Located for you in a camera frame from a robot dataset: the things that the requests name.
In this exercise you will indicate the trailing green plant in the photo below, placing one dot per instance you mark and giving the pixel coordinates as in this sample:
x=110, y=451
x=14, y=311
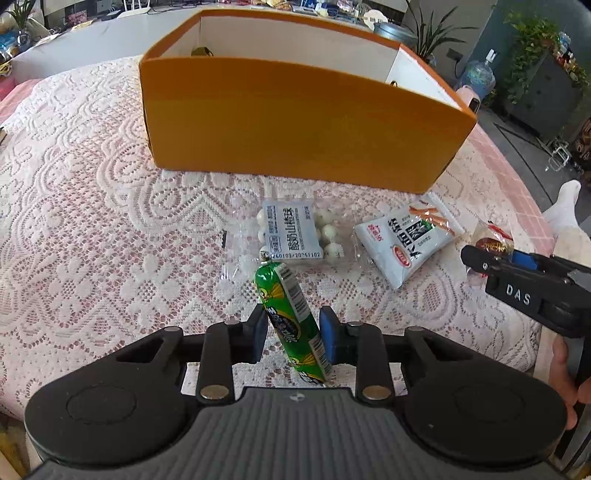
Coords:
x=531, y=37

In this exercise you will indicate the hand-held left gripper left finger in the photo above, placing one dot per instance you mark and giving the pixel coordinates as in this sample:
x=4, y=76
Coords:
x=257, y=339

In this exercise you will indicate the tall potted plant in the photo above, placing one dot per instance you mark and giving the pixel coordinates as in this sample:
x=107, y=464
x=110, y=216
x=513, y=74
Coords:
x=429, y=27

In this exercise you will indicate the grey cabinet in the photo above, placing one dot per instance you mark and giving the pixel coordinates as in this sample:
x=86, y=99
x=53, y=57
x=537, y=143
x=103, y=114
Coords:
x=545, y=104

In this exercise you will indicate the green sausage stick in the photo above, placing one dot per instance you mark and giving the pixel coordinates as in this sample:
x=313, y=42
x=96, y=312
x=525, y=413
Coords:
x=288, y=318

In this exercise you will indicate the clear packet of white balls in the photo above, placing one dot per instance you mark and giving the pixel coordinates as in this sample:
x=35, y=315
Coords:
x=291, y=226

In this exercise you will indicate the orange cardboard box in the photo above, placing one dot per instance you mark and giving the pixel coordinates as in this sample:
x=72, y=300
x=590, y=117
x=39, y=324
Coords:
x=277, y=120

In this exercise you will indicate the white snack packet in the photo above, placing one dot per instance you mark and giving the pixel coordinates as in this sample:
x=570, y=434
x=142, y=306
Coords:
x=406, y=240

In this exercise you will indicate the grey metal trash can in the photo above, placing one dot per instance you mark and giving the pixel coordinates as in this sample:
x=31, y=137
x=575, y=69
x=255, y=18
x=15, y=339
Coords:
x=392, y=31

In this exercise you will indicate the white lace tablecloth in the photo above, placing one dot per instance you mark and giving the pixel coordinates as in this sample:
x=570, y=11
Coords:
x=92, y=207

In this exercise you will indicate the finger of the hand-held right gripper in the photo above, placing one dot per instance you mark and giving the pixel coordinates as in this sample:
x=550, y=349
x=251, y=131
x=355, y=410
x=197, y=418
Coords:
x=526, y=261
x=489, y=264

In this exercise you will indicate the long-leaf potted plant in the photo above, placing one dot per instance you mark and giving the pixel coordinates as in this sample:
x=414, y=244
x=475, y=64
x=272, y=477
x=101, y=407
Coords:
x=22, y=11

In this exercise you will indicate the person's right hand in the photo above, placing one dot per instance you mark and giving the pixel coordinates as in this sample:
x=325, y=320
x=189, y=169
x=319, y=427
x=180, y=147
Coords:
x=562, y=378

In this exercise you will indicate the pile of snack packets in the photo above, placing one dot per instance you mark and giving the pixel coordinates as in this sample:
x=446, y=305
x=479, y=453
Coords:
x=314, y=7

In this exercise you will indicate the wall socket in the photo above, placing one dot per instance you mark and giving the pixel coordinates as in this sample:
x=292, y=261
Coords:
x=455, y=54

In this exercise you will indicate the person's leg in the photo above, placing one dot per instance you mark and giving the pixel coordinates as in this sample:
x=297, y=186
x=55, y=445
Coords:
x=565, y=217

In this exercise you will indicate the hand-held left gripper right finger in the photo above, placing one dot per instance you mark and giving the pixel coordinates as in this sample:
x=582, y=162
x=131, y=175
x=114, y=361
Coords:
x=328, y=334

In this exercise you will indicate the red candy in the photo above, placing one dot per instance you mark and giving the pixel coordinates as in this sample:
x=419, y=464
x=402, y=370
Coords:
x=491, y=240

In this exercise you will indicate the blue water bottle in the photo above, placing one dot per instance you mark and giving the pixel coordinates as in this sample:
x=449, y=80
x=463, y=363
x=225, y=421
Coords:
x=480, y=74

